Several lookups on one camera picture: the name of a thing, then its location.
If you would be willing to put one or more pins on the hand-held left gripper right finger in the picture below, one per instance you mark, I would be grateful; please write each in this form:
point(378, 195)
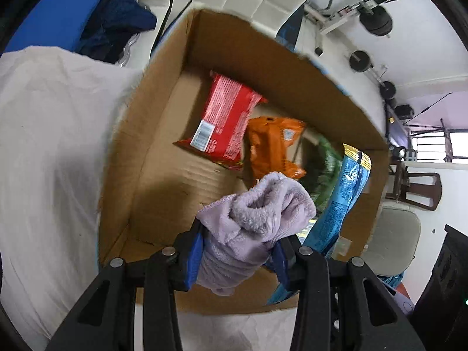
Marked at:
point(281, 267)

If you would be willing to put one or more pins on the long barbell with black plates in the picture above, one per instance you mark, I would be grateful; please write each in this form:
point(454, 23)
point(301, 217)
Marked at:
point(376, 20)

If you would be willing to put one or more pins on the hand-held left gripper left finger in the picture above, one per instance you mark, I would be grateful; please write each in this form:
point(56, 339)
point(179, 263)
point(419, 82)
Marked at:
point(193, 263)

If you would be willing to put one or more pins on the brown wooden chair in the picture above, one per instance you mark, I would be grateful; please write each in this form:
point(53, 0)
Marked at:
point(420, 186)

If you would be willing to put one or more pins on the black case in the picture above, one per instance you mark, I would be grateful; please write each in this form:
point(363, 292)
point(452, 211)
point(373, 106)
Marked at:
point(444, 289)

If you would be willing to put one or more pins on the black weight bench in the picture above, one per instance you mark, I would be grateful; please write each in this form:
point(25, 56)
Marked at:
point(290, 29)

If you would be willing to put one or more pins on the clear plastic container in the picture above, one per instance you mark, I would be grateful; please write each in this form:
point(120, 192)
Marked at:
point(129, 51)

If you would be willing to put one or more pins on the grey shell chair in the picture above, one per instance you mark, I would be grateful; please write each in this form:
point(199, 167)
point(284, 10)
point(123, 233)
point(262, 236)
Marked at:
point(396, 241)

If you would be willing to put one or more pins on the purple fluffy cloth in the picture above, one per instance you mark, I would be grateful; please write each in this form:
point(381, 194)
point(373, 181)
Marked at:
point(252, 219)

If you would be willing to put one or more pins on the blue foam mat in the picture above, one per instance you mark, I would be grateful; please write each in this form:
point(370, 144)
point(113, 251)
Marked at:
point(47, 11)

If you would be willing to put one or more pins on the black speaker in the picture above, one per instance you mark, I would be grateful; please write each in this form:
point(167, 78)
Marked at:
point(404, 112)

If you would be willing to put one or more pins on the short barbell with black plates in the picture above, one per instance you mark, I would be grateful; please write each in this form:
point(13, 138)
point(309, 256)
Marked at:
point(360, 60)

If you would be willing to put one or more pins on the cardboard box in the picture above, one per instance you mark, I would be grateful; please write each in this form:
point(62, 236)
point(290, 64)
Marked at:
point(161, 175)

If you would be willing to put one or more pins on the dark blue cloth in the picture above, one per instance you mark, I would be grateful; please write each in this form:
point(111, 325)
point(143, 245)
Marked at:
point(113, 22)

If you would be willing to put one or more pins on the window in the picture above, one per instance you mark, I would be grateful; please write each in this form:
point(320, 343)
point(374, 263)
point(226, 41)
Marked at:
point(444, 145)

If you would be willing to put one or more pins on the blue bag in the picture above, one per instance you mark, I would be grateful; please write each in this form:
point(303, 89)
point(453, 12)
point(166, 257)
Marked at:
point(392, 280)

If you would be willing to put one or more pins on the red snack packet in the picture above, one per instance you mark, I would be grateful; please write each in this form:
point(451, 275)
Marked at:
point(223, 117)

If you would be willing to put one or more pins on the orange snack packet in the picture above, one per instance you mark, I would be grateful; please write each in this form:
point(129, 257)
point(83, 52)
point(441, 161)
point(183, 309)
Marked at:
point(270, 142)

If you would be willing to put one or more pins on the long blue snack packet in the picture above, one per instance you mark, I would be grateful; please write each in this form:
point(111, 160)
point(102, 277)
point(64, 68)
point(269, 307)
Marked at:
point(345, 190)

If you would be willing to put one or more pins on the green snack packet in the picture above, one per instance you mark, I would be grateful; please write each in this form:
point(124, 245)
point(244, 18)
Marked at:
point(325, 175)

